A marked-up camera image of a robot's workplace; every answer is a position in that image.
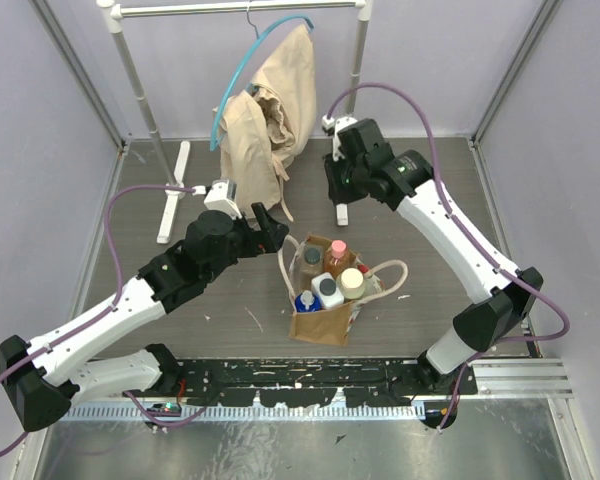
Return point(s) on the blue bottle white pump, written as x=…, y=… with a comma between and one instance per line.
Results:
x=307, y=302

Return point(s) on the cream lid green jar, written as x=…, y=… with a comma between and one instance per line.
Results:
x=351, y=283

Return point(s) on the pink cap amber bottle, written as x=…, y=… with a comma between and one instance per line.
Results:
x=338, y=258

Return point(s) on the white metal clothes rack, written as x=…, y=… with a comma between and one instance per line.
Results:
x=114, y=13

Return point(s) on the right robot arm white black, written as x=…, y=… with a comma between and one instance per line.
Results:
x=496, y=287

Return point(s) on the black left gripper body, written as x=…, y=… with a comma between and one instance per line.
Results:
x=259, y=233

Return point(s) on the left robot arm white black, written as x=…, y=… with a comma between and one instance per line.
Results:
x=47, y=375

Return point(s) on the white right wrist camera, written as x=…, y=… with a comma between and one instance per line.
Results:
x=331, y=126

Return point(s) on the white slotted cable duct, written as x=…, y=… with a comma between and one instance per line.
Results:
x=333, y=412

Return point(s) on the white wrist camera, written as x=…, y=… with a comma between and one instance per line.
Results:
x=220, y=196
x=331, y=126

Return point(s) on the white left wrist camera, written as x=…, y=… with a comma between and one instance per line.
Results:
x=220, y=196

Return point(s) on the beige cloth garment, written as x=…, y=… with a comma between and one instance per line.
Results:
x=263, y=128

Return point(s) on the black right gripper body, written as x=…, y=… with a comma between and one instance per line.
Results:
x=344, y=180

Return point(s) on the canvas tote bag with handles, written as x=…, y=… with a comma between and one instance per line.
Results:
x=332, y=327

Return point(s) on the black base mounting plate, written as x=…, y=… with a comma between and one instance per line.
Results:
x=295, y=382

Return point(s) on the dark cap clear bottle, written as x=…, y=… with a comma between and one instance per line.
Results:
x=312, y=260

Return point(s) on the small green led board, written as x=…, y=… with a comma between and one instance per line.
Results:
x=167, y=409

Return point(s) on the blue clothes hanger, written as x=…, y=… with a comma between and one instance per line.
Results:
x=215, y=137

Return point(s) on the white bottle grey cap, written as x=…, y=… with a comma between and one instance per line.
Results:
x=326, y=290

